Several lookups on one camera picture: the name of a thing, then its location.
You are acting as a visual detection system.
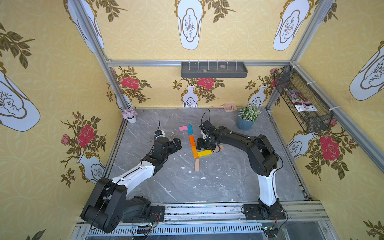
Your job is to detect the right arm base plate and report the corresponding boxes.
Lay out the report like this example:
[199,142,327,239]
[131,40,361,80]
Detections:
[241,203,287,220]

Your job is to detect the natural wooden block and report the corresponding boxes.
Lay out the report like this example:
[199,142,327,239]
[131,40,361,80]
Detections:
[195,159,200,172]

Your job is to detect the yellow wooden block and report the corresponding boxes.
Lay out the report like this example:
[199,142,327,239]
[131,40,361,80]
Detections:
[198,150,213,158]

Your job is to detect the blue flower pot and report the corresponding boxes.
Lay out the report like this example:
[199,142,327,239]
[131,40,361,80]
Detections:
[236,116,254,130]

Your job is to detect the amber orange wooden block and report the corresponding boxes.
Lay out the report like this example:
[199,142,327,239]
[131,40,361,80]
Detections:
[191,146,199,159]

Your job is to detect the small white pot purple flowers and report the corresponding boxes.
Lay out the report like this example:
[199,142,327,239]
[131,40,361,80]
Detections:
[122,107,138,124]

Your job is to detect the red orange wooden block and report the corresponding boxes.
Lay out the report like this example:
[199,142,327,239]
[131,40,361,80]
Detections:
[189,135,196,147]

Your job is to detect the black wire basket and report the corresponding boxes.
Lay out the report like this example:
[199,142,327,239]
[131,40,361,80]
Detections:
[273,66,333,133]

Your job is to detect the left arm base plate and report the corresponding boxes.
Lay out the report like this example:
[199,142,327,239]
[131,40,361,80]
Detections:
[123,206,165,223]

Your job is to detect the green artificial plant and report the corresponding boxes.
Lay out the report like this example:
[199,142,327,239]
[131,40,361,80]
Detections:
[238,105,262,122]

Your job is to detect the teal wooden block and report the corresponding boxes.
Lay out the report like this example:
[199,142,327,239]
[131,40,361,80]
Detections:
[187,125,194,136]

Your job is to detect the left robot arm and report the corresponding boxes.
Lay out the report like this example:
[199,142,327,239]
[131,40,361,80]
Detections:
[81,135,182,233]

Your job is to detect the grey wall shelf tray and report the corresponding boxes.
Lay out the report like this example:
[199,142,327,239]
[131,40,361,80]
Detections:
[181,61,249,78]

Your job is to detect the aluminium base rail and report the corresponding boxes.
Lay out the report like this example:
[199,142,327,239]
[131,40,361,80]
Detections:
[71,201,339,240]

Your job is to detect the tan wooden block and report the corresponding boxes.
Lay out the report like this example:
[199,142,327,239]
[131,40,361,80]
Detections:
[213,145,224,153]

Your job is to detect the packet in wire basket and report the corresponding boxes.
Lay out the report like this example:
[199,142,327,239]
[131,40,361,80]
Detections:
[286,89,318,112]

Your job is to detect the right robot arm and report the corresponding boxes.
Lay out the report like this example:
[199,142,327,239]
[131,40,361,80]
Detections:
[197,121,282,219]

